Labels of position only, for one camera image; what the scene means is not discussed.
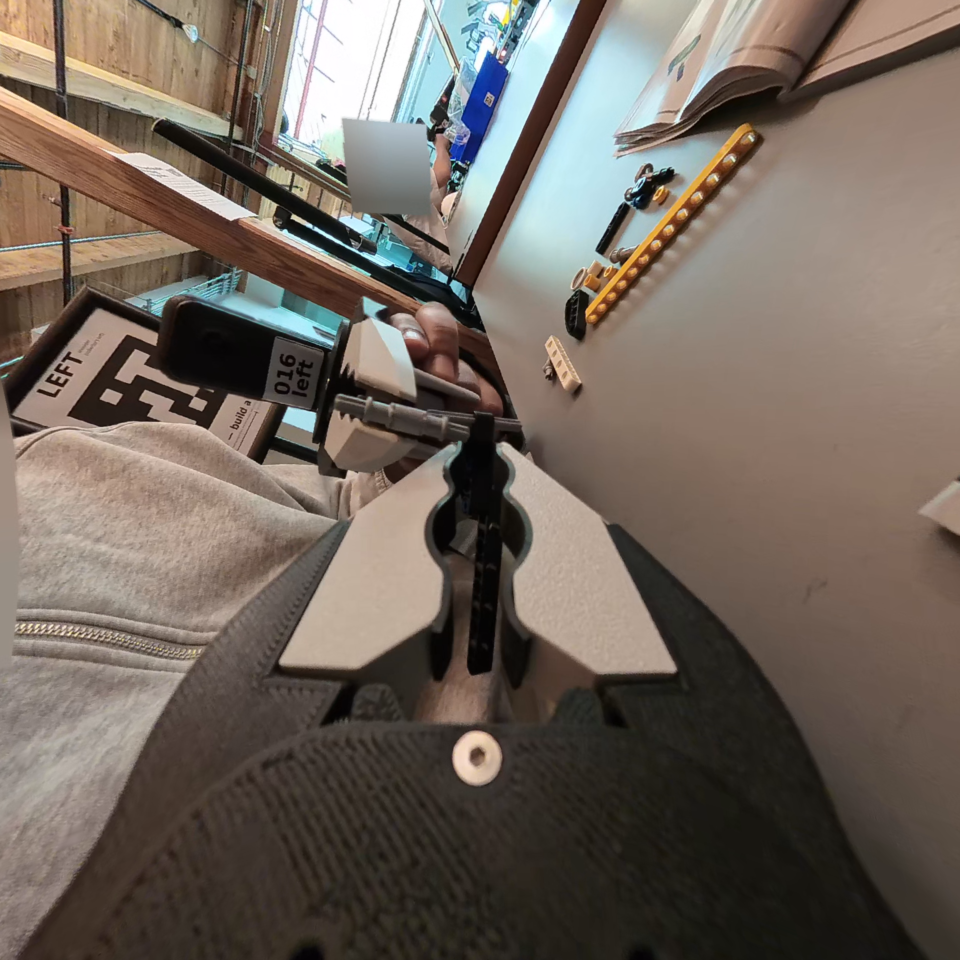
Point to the black curved lego beam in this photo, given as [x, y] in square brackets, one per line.
[577, 315]

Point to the white lego beam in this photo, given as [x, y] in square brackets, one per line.
[564, 366]

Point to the black and blue lego piece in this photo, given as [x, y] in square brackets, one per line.
[643, 187]

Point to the grey lego axle assembly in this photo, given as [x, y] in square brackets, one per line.
[397, 420]

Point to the person's left hand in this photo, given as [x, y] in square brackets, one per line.
[450, 352]

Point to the distant blue bin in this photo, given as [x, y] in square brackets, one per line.
[487, 97]

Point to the tan lego bush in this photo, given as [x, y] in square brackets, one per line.
[596, 277]

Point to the long yellow lego beam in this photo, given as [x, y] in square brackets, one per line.
[675, 225]

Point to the grey lego pin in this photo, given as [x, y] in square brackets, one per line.
[621, 253]

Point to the black lego beam assembly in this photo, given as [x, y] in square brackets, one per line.
[486, 570]

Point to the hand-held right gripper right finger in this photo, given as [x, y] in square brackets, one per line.
[585, 600]

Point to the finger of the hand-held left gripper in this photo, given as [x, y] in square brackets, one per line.
[360, 450]
[382, 352]

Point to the lego instruction booklet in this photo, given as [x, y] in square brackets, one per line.
[750, 67]

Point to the white paper sheet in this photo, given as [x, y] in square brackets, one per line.
[180, 184]

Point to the short black lego beam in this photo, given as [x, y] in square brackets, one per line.
[613, 227]

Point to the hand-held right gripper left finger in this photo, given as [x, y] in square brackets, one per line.
[367, 592]

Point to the wooden rail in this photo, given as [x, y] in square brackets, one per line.
[112, 165]

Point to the person's left forearm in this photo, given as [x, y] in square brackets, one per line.
[375, 487]

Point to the white lego bush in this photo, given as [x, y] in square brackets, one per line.
[579, 279]

